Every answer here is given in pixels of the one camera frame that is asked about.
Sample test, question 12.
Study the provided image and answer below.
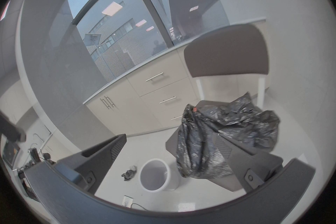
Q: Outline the crumpled black plastic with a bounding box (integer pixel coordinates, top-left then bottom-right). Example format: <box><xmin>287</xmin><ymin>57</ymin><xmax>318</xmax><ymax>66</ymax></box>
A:
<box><xmin>121</xmin><ymin>165</ymin><xmax>138</xmax><ymax>181</ymax></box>

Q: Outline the dark grey white-legged chair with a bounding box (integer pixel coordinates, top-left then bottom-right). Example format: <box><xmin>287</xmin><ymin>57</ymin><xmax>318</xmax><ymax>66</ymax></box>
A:
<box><xmin>165</xmin><ymin>24</ymin><xmax>284</xmax><ymax>192</ymax></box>

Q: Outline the black plastic bag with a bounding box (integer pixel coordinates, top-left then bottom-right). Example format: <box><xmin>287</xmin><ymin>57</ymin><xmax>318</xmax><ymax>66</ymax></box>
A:
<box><xmin>176</xmin><ymin>92</ymin><xmax>280</xmax><ymax>180</ymax></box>

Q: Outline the window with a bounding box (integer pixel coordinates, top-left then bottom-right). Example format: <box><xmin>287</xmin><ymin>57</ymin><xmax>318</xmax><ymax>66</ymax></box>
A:
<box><xmin>66</xmin><ymin>0</ymin><xmax>229</xmax><ymax>82</ymax></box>

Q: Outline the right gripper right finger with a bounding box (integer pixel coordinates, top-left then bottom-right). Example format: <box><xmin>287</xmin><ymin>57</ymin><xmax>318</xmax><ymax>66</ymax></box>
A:
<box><xmin>212</xmin><ymin>133</ymin><xmax>284</xmax><ymax>194</ymax></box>

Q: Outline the black cable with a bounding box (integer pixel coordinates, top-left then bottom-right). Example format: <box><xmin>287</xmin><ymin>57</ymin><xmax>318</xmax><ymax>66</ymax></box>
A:
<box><xmin>130</xmin><ymin>203</ymin><xmax>149</xmax><ymax>211</ymax></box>

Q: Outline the white trash bin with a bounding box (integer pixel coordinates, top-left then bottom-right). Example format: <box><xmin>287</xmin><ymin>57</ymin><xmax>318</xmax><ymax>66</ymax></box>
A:
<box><xmin>139</xmin><ymin>158</ymin><xmax>181</xmax><ymax>192</ymax></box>

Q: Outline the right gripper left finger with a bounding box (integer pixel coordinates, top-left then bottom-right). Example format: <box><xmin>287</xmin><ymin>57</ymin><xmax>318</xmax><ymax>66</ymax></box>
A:
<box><xmin>56</xmin><ymin>134</ymin><xmax>127</xmax><ymax>194</ymax></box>

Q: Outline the beige cabinet with drawers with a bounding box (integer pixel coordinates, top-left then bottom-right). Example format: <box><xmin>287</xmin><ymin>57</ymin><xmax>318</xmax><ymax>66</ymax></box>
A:
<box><xmin>83</xmin><ymin>17</ymin><xmax>268</xmax><ymax>137</ymax></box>

